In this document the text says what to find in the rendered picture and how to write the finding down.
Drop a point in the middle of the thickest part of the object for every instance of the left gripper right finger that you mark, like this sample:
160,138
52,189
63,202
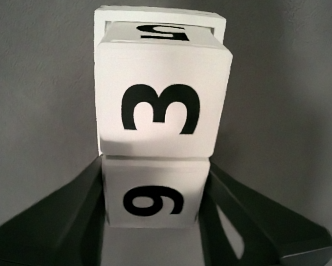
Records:
269,233

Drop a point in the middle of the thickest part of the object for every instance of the white number cube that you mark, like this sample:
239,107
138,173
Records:
160,89
153,192

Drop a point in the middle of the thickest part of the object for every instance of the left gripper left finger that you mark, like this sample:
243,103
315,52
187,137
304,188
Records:
50,232

